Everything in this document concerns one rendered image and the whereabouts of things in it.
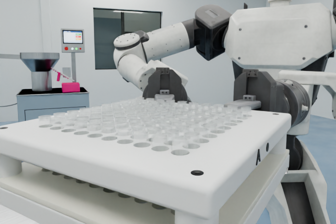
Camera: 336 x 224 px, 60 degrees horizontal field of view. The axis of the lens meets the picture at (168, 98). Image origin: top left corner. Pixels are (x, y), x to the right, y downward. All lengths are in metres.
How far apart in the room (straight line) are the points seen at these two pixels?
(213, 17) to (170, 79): 0.48
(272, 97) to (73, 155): 0.29
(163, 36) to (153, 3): 5.08
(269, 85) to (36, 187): 0.31
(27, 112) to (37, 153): 2.64
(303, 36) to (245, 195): 0.59
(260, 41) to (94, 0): 5.04
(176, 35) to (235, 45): 0.19
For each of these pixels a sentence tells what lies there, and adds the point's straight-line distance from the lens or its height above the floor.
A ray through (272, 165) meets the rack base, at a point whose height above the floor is 0.97.
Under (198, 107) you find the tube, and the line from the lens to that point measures 0.35.
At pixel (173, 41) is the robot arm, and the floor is 1.13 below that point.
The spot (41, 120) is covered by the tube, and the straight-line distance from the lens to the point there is 0.32.
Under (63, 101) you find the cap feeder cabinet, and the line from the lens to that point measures 2.88.
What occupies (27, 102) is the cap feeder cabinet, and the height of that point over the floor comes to 0.69.
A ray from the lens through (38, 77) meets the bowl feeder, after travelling 3.09.
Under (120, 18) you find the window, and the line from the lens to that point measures 5.86.
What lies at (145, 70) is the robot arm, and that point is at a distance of 0.72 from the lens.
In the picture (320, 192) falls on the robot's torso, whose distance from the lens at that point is 0.86.
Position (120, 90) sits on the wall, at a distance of 5.74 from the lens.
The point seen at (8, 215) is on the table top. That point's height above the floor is 0.83.
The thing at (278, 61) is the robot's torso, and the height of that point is 1.08.
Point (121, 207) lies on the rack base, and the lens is 0.24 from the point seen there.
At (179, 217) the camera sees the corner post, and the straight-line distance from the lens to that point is 0.18.
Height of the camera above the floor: 1.08
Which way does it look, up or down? 8 degrees down
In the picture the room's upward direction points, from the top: straight up
